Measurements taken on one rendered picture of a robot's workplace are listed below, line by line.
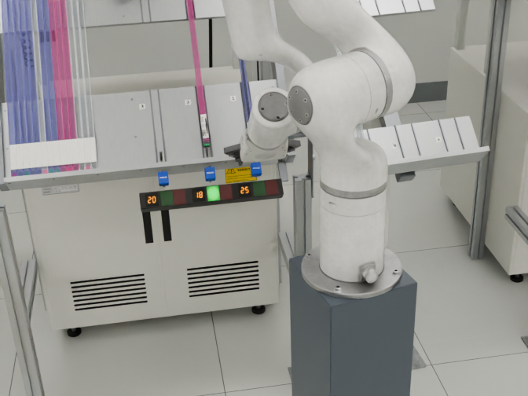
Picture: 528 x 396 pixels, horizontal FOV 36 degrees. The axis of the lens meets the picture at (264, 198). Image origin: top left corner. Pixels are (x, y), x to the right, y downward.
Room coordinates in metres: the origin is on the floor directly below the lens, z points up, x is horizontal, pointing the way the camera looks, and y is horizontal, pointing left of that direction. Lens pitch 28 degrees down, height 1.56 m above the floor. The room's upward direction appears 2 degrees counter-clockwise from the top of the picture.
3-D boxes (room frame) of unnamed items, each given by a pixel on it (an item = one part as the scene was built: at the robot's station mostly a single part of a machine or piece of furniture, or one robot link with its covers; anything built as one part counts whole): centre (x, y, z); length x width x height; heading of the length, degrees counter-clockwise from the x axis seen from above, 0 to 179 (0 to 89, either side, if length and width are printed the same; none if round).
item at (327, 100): (1.28, -0.13, 1.00); 0.19 x 0.12 x 0.24; 125
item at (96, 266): (2.36, 0.36, 0.31); 0.70 x 0.65 x 0.62; 98
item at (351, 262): (1.30, -0.16, 0.79); 0.19 x 0.19 x 0.18
